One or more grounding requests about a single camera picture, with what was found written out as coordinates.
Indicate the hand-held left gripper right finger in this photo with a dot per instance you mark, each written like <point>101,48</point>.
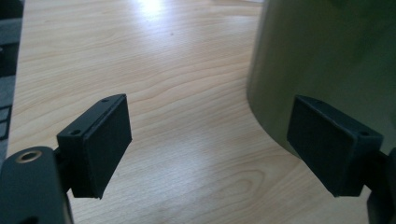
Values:
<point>327,149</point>

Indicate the green round bin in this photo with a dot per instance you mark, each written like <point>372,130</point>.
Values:
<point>323,53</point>

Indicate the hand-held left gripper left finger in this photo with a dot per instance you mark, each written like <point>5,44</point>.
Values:
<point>102,146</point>

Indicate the black stand base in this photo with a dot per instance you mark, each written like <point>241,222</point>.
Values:
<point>9,56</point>

